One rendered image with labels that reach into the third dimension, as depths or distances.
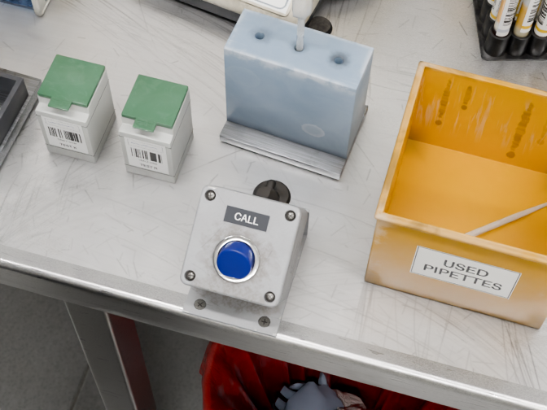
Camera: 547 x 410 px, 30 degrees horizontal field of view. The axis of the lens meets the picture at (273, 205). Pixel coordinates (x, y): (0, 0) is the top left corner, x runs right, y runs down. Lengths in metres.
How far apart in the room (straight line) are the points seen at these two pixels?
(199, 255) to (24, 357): 1.04
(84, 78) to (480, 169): 0.31
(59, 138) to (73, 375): 0.92
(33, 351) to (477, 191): 1.05
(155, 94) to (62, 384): 0.98
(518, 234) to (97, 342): 0.39
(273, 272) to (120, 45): 0.28
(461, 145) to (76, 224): 0.30
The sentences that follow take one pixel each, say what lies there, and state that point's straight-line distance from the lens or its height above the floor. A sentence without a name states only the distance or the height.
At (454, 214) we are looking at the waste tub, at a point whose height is 0.88.
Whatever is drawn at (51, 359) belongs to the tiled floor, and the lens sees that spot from 1.69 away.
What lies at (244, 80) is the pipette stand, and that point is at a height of 0.95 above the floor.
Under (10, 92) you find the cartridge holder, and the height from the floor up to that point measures 0.91.
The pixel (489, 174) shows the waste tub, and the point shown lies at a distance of 0.80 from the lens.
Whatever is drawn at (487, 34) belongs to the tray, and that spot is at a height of 0.89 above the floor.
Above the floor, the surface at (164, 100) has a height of 0.94.
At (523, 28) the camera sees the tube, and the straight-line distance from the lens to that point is 0.86.
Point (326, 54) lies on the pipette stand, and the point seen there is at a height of 0.98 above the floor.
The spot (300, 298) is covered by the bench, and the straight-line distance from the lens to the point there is 0.74.
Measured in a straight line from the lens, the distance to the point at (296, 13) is 0.70.
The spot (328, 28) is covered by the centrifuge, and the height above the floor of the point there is 0.88.
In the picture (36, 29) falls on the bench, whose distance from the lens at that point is 0.89.
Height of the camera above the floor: 1.55
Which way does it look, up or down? 60 degrees down
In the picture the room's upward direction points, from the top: 2 degrees clockwise
